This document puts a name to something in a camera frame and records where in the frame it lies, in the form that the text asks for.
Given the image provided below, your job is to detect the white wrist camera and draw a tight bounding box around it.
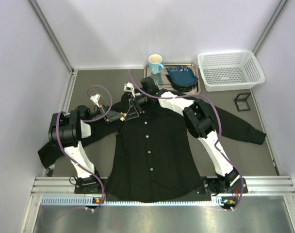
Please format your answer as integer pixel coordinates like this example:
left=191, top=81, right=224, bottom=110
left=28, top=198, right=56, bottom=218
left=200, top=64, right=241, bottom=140
left=124, top=83, right=135, bottom=97
left=90, top=94, right=101, bottom=107

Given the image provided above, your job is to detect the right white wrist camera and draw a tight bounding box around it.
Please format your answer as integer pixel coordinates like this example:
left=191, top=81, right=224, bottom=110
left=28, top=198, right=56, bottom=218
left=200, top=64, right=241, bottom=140
left=124, top=83, right=135, bottom=97

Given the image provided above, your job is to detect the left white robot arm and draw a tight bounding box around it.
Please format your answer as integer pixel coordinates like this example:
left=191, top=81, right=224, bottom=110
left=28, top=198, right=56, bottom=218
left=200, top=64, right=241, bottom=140
left=48, top=104, right=127, bottom=194

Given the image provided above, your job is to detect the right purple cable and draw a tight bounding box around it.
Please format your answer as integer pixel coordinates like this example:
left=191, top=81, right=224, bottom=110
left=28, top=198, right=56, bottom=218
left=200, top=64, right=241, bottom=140
left=128, top=69, right=243, bottom=211

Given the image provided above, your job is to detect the gold brooch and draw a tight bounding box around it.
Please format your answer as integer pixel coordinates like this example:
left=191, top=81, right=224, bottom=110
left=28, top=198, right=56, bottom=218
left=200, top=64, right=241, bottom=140
left=120, top=113, right=127, bottom=121

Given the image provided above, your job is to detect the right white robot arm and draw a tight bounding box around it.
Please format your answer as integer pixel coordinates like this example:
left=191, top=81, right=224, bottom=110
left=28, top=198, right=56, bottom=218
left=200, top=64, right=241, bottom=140
left=124, top=77, right=244, bottom=195

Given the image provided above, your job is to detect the aluminium frame rail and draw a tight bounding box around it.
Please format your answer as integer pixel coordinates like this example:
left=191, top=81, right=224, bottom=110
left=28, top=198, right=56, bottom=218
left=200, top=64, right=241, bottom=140
left=31, top=176, right=295, bottom=207

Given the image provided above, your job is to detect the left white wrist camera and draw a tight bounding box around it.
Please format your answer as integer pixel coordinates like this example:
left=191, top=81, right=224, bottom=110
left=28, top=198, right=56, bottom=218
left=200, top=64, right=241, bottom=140
left=90, top=94, right=101, bottom=107

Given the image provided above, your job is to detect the white plastic basket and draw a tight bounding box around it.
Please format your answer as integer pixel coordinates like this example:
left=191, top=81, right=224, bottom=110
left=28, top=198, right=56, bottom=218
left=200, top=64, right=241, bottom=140
left=197, top=50, right=265, bottom=92

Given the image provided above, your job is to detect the purple cable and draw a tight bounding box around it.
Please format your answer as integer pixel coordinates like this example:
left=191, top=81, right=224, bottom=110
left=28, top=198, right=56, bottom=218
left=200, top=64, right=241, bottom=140
left=128, top=69, right=243, bottom=211
left=55, top=85, right=114, bottom=214

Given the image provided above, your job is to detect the brooch in black box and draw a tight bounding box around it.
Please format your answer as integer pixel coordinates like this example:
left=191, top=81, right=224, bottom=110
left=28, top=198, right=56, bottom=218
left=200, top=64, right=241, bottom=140
left=234, top=92, right=251, bottom=112

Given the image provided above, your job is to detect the black button shirt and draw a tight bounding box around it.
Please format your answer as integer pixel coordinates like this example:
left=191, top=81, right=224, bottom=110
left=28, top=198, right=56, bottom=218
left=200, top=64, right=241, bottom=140
left=37, top=92, right=267, bottom=203

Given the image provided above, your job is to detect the light blue mug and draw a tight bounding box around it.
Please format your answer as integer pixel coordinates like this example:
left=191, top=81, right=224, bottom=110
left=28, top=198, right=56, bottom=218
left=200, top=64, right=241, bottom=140
left=148, top=54, right=164, bottom=74

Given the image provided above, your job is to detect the steel tray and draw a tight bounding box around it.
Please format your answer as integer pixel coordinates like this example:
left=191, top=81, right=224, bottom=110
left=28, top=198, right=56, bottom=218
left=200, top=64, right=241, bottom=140
left=143, top=64, right=201, bottom=95

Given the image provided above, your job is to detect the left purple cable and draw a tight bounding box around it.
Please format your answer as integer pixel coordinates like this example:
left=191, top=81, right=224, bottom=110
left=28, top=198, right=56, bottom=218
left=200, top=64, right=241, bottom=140
left=55, top=85, right=114, bottom=214

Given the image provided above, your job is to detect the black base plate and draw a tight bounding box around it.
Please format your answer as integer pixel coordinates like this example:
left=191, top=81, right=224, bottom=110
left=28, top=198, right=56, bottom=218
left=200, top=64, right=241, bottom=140
left=73, top=176, right=248, bottom=205

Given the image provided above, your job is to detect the dark blue plate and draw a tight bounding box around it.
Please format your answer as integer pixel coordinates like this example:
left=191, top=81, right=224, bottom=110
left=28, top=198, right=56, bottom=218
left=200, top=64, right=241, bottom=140
left=166, top=66, right=198, bottom=87

